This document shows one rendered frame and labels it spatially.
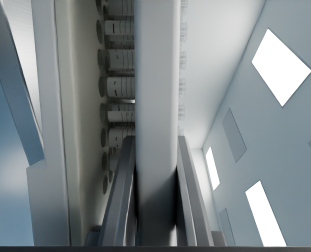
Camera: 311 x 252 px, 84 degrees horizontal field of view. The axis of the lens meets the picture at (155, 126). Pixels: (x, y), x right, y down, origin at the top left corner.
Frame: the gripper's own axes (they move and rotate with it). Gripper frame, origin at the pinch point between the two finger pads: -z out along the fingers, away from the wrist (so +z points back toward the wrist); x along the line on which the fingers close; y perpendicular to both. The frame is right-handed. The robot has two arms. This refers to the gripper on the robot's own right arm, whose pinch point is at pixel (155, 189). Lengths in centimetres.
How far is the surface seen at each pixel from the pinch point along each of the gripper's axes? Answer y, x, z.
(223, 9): 27, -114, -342
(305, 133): 133, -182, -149
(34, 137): 10.8, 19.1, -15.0
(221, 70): 142, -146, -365
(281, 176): 207, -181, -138
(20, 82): 2.6, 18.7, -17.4
